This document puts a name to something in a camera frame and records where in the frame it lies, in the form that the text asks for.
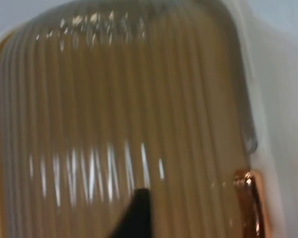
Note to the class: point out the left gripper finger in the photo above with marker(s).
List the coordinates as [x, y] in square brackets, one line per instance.
[136, 218]

